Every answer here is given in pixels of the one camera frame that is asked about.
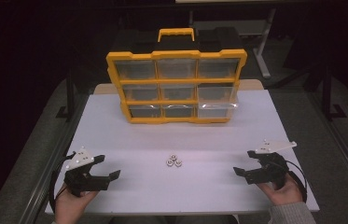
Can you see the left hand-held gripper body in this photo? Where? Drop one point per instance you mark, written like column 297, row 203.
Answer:
column 78, row 182

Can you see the yellow black organizer cabinet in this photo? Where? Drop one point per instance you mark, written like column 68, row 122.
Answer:
column 174, row 54

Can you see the grey metal stand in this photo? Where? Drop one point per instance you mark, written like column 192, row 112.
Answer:
column 263, row 53

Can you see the black metal stand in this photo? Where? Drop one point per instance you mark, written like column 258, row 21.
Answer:
column 70, row 93
column 328, row 93

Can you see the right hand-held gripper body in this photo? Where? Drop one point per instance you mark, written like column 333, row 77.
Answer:
column 271, row 169

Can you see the person's left hand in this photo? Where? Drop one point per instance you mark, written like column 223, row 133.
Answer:
column 69, row 205

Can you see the group of clear organizer drawers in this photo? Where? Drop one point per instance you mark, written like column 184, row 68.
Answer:
column 136, row 70

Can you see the person's right hand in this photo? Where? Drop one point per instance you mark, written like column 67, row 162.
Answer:
column 282, row 194

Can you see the aluminium frame rail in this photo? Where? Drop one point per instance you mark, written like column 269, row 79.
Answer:
column 50, row 161
column 345, row 152

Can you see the large clear plastic drawer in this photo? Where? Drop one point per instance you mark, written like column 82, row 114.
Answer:
column 216, row 110

